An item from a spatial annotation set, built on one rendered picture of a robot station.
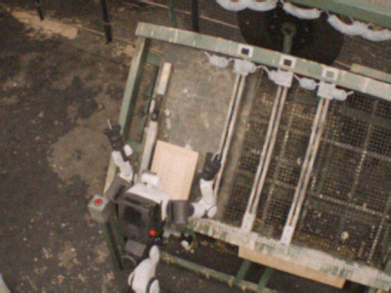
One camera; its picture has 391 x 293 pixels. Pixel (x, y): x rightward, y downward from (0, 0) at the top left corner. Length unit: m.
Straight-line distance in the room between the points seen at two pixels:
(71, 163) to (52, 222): 0.76
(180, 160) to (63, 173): 1.93
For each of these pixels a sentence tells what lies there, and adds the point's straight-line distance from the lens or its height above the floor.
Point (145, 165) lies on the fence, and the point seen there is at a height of 1.07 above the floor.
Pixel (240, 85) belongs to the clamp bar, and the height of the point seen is 1.64.
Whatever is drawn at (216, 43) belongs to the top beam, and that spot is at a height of 1.85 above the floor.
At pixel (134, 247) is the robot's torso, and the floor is 1.08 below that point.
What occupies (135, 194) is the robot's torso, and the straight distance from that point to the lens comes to 3.13.
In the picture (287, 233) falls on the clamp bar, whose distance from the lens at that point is 3.41.
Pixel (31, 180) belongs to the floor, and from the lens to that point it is 5.30.
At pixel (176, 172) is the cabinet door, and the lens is 3.62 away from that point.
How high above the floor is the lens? 3.79
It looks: 47 degrees down
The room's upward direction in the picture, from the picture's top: 4 degrees counter-clockwise
